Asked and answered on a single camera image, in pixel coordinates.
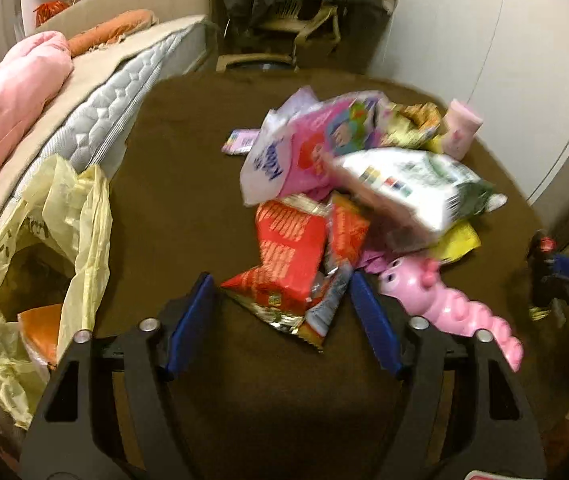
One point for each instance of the pink floral blanket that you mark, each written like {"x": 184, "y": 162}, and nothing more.
{"x": 9, "y": 100}

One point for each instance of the small purple box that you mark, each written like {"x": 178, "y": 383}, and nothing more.
{"x": 239, "y": 141}

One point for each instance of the pink plastic toy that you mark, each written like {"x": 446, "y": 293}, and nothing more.
{"x": 444, "y": 305}

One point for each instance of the large red snack packet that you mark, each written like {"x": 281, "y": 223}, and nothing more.
{"x": 284, "y": 250}

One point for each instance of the grey quilted mattress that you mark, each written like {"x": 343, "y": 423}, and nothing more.
{"x": 109, "y": 110}

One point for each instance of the yellow trash bag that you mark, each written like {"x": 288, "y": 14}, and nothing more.
{"x": 79, "y": 220}

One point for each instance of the small orange-red snack packet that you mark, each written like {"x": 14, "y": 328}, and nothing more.
{"x": 347, "y": 232}

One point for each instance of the red plastic bag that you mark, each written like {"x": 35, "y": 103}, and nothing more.
{"x": 50, "y": 11}

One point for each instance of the white green packet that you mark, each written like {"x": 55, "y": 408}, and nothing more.
{"x": 414, "y": 180}

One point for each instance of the yellow patterned packet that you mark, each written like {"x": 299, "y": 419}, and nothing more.
{"x": 409, "y": 125}

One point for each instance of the light purple wrapper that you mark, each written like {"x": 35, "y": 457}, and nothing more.
{"x": 374, "y": 260}

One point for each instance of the pink cup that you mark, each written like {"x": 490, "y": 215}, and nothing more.
{"x": 459, "y": 127}

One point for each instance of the beige chair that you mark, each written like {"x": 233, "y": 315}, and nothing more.
{"x": 309, "y": 22}

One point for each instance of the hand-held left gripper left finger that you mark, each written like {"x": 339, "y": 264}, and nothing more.
{"x": 192, "y": 320}

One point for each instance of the orange pillow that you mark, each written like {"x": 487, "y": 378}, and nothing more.
{"x": 109, "y": 30}

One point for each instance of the grey-blue snack packet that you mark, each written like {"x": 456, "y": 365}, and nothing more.
{"x": 329, "y": 300}

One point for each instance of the beige bed sheet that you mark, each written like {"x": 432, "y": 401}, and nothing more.
{"x": 104, "y": 57}

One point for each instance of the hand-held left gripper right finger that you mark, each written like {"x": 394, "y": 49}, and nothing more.
{"x": 374, "y": 320}

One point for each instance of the pink white tissue packet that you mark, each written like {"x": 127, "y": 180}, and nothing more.
{"x": 274, "y": 165}

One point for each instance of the orange packet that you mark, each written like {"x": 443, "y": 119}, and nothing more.
{"x": 39, "y": 332}

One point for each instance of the colourful cartoon packet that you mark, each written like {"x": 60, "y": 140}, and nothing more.
{"x": 349, "y": 120}

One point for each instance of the silver foil wrapper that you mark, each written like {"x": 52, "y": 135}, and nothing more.
{"x": 284, "y": 319}

